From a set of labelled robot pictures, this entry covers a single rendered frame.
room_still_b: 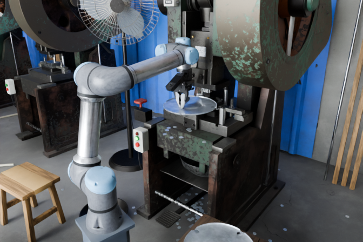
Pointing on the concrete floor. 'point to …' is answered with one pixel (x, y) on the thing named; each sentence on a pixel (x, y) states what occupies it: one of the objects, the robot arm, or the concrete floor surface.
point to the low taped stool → (28, 194)
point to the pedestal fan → (130, 21)
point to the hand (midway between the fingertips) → (180, 106)
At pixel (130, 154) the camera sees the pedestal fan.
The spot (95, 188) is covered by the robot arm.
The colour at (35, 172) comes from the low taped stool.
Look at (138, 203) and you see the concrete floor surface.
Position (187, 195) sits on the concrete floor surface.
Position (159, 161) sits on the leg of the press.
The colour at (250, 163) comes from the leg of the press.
